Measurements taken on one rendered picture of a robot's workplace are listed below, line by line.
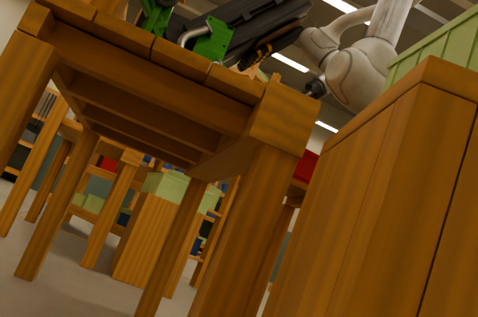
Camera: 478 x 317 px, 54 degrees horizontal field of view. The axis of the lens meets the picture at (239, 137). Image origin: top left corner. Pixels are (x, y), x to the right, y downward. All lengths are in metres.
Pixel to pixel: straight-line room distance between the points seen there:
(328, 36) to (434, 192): 1.40
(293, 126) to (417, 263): 0.65
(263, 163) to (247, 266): 0.23
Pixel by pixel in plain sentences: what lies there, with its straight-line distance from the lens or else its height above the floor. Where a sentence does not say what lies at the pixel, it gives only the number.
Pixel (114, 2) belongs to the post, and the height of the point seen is 1.05.
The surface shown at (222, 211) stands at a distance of 4.69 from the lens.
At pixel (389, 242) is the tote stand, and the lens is 0.52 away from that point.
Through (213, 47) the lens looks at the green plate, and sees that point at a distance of 1.79.
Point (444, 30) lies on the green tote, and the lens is 0.84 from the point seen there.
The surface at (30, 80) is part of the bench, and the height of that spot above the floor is 0.67.
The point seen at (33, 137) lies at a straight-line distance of 10.31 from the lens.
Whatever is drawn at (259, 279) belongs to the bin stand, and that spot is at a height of 0.42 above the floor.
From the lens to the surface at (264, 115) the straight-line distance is 1.10.
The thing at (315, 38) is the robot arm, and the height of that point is 1.36.
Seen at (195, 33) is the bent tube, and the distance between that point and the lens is 1.77.
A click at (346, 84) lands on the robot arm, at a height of 1.04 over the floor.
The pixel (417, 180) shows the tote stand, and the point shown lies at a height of 0.65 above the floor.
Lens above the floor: 0.51
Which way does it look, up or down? 12 degrees up
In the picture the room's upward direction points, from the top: 22 degrees clockwise
